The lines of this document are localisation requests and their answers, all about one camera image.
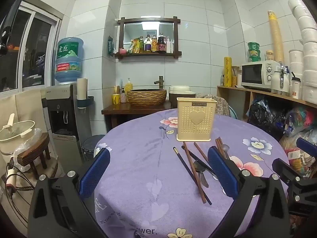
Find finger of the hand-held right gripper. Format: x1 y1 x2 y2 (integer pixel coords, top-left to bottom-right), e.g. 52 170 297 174
272 158 307 187
296 137 317 155

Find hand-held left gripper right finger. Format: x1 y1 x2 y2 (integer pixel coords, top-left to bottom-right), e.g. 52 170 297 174
207 146 290 238

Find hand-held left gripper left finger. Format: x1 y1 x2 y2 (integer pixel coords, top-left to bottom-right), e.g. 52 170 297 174
28 147 111 238

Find metal spoon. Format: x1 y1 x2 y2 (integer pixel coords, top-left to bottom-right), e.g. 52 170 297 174
220 144 231 160
193 160 210 188

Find black chopstick with gold tip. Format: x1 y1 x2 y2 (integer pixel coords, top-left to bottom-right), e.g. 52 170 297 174
173 147 213 206

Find beige perforated utensil holder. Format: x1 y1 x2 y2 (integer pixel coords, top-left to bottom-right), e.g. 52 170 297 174
176 97 218 142

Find colourful plastic bags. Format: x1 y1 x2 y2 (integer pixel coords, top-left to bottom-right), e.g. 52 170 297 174
280 107 317 176

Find grey trash bin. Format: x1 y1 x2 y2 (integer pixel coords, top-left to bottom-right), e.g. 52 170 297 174
83 134 106 161

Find black plastic bag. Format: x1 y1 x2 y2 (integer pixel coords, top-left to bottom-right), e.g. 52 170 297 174
248 99 288 139

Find purple floral tablecloth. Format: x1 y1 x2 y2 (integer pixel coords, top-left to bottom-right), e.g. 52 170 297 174
94 108 290 238

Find white tumbler with straw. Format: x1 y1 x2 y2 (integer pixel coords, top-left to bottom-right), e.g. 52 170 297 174
291 72 302 98

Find grey water dispenser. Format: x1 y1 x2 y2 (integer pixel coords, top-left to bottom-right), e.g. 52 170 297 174
41 84 92 159

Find chair with floral cover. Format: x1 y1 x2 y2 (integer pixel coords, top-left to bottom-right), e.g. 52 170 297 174
196 94 231 116

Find dark wooden washstand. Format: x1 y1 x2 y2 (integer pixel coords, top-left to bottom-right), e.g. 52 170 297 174
101 103 174 134

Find dark wooden stool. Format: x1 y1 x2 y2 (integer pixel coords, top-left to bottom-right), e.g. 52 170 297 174
15 132 51 180

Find clear plastic bag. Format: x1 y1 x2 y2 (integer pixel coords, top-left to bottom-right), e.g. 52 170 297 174
13 128 42 171

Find blue cup holder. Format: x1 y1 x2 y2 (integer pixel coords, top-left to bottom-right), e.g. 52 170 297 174
76 96 95 109

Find white electric kettle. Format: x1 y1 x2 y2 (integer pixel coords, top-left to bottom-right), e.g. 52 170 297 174
271 64 290 95

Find light wooden shelf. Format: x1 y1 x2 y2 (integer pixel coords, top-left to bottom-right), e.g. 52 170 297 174
217 85 317 129

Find paper cup stack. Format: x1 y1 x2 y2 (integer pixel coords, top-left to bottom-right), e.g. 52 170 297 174
77 78 88 100

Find white microwave oven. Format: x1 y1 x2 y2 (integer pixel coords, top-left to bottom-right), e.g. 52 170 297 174
241 60 281 90

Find beige cooking pot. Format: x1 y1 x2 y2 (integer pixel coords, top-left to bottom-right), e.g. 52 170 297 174
0 113 36 142

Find woven brown sink basin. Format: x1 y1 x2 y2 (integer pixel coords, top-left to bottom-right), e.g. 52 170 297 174
127 89 167 105

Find yellow soap pump bottle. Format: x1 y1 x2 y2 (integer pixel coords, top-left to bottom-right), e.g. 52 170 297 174
124 78 133 95

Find white brown rice cooker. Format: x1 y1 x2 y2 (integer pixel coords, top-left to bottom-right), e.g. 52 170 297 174
168 85 196 109

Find stack of toilet paper rolls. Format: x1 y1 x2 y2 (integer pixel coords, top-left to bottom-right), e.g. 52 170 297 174
287 0 317 105

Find glass jar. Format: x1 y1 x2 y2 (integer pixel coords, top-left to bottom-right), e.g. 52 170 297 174
231 66 242 85

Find tall yellow box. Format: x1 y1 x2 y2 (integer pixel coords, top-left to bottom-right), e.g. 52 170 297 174
223 57 232 87

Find blue water jug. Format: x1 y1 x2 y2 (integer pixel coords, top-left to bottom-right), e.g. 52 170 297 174
54 37 84 85

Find tall stack of paper cups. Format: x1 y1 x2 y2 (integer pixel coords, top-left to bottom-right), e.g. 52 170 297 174
267 10 285 63

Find sliding window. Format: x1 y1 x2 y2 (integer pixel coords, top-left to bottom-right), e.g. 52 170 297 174
0 0 62 95

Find dark sauce bottle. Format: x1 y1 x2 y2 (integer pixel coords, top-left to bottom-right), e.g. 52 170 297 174
158 33 166 53

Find wooden framed mirror shelf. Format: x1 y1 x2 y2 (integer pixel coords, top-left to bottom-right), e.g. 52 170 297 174
115 17 182 60

